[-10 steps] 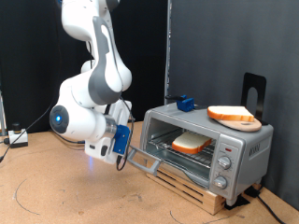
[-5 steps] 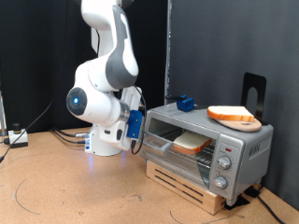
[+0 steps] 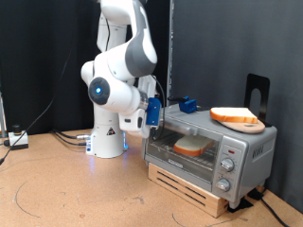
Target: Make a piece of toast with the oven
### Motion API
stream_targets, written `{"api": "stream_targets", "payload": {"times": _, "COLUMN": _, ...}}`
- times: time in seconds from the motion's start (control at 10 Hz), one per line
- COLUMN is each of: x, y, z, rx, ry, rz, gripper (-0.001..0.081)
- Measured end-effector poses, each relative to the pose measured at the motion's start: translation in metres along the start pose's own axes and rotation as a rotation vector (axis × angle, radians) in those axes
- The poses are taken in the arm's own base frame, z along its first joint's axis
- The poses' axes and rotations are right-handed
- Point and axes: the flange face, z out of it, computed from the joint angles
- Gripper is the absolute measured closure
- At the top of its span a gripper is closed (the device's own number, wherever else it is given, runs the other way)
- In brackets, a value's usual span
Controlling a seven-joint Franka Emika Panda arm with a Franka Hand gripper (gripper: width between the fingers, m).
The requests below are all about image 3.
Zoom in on wire oven rack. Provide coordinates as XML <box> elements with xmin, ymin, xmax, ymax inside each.
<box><xmin>150</xmin><ymin>131</ymin><xmax>221</xmax><ymax>168</ymax></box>

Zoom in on robot base cables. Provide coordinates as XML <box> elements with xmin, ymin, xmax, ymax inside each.
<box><xmin>50</xmin><ymin>128</ymin><xmax>93</xmax><ymax>148</ymax></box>

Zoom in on black oven power cord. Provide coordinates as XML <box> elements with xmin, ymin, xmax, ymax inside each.
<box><xmin>249</xmin><ymin>188</ymin><xmax>290</xmax><ymax>227</ymax></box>

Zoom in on white bread slice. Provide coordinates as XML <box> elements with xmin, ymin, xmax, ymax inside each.
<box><xmin>209</xmin><ymin>107</ymin><xmax>258</xmax><ymax>125</ymax></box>
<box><xmin>173</xmin><ymin>134</ymin><xmax>216</xmax><ymax>158</ymax></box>

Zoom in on slotted wooden block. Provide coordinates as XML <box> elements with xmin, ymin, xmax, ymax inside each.
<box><xmin>147</xmin><ymin>163</ymin><xmax>230</xmax><ymax>219</ymax></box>

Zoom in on round wooden board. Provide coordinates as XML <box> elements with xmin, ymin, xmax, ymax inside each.
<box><xmin>219</xmin><ymin>118</ymin><xmax>266</xmax><ymax>135</ymax></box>

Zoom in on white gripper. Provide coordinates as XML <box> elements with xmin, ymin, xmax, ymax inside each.
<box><xmin>118</xmin><ymin>75</ymin><xmax>159</xmax><ymax>140</ymax></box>

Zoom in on vertical metal pole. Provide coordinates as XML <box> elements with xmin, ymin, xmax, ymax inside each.
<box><xmin>166</xmin><ymin>0</ymin><xmax>175</xmax><ymax>107</ymax></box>

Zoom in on black metal bookend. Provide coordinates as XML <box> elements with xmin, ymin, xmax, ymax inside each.
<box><xmin>244</xmin><ymin>73</ymin><xmax>273</xmax><ymax>128</ymax></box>

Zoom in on small blue object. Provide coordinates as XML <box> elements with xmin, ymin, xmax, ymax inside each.
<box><xmin>167</xmin><ymin>95</ymin><xmax>211</xmax><ymax>114</ymax></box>

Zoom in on glass oven door with handle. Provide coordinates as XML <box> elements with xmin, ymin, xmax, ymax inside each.
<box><xmin>143</xmin><ymin>114</ymin><xmax>223</xmax><ymax>185</ymax></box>

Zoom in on silver toaster oven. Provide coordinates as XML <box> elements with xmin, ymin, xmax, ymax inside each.
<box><xmin>140</xmin><ymin>104</ymin><xmax>278</xmax><ymax>210</ymax></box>

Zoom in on long black hanging cable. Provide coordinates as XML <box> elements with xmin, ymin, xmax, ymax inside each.
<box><xmin>0</xmin><ymin>0</ymin><xmax>79</xmax><ymax>165</ymax></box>

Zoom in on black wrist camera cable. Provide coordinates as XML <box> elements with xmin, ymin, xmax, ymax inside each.
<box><xmin>150</xmin><ymin>74</ymin><xmax>168</xmax><ymax>142</ymax></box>

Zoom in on metal frame post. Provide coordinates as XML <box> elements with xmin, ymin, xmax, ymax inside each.
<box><xmin>0</xmin><ymin>91</ymin><xmax>8</xmax><ymax>139</ymax></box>

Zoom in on silver oven knob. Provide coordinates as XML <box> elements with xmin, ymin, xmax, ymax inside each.
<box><xmin>220</xmin><ymin>157</ymin><xmax>236</xmax><ymax>173</ymax></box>
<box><xmin>215</xmin><ymin>178</ymin><xmax>232</xmax><ymax>193</ymax></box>

